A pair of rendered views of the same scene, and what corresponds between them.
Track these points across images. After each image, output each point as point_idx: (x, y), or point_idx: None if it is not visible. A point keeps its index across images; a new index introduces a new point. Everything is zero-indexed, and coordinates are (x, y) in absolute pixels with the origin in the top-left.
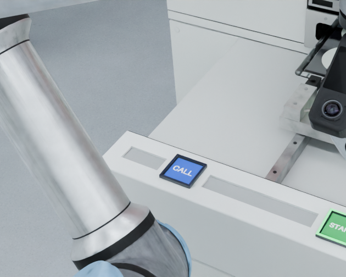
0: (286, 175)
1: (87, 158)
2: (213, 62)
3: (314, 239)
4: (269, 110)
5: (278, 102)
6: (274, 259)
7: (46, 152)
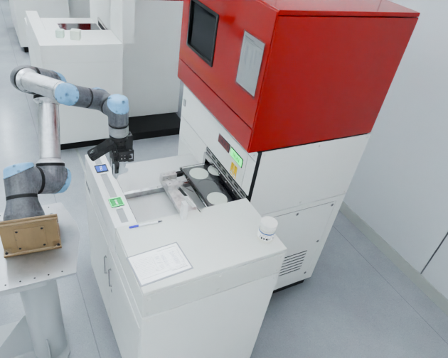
0: (146, 194)
1: (50, 139)
2: None
3: (107, 200)
4: None
5: None
6: (101, 203)
7: (41, 132)
